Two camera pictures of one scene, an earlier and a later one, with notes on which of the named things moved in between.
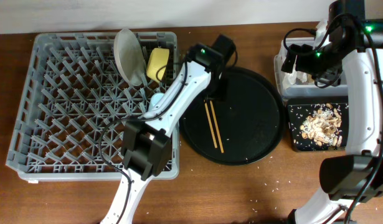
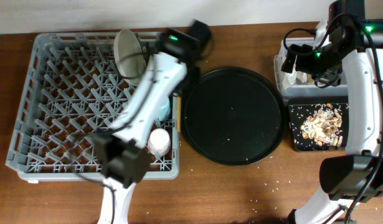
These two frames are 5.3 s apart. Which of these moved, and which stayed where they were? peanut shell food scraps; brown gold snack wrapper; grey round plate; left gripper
Moved: left gripper
Stayed: grey round plate; peanut shell food scraps; brown gold snack wrapper
